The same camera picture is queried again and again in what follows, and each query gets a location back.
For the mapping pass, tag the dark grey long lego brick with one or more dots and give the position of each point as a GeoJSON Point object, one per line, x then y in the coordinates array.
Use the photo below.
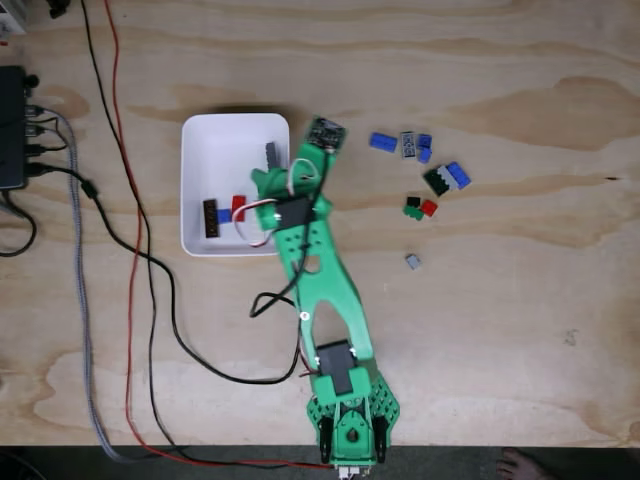
{"type": "Point", "coordinates": [271, 152]}

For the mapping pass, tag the red 2x4 lego brick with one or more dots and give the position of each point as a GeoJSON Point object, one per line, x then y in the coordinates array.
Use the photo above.
{"type": "Point", "coordinates": [239, 206]}

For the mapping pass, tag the brown long lego brick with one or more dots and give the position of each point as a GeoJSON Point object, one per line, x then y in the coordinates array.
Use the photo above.
{"type": "Point", "coordinates": [211, 218]}

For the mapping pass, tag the small black lego brick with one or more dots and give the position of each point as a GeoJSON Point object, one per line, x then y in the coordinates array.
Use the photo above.
{"type": "Point", "coordinates": [413, 201]}

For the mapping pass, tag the white plastic bin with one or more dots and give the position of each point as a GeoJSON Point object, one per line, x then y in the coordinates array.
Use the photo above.
{"type": "Point", "coordinates": [210, 150]}

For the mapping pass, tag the blue flat lego plate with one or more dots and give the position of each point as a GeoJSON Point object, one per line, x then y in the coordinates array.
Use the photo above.
{"type": "Point", "coordinates": [384, 141]}

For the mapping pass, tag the grey 2x4 lego brick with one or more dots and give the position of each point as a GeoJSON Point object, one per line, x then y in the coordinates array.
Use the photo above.
{"type": "Point", "coordinates": [408, 145]}

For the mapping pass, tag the red 2x2 lego brick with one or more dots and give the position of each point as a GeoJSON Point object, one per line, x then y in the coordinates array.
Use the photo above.
{"type": "Point", "coordinates": [429, 208]}

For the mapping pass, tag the dark green 2x4 lego brick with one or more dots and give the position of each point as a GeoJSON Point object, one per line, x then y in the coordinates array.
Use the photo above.
{"type": "Point", "coordinates": [435, 182]}

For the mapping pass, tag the blue 2x4 lego brick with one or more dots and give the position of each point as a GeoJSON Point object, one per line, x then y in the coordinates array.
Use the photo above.
{"type": "Point", "coordinates": [460, 175]}

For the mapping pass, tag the black round knob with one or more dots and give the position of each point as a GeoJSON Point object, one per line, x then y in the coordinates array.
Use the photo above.
{"type": "Point", "coordinates": [31, 80]}

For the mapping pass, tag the black hub box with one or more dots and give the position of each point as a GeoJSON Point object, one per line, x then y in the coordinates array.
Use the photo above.
{"type": "Point", "coordinates": [11, 130]}

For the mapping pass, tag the small black object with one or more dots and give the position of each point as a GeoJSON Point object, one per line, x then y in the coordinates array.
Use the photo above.
{"type": "Point", "coordinates": [57, 7]}

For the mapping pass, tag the person's foot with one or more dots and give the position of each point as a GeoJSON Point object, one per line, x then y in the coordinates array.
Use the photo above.
{"type": "Point", "coordinates": [515, 465]}

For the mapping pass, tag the black camera circuit board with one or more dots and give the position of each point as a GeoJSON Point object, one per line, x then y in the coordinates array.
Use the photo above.
{"type": "Point", "coordinates": [327, 133]}

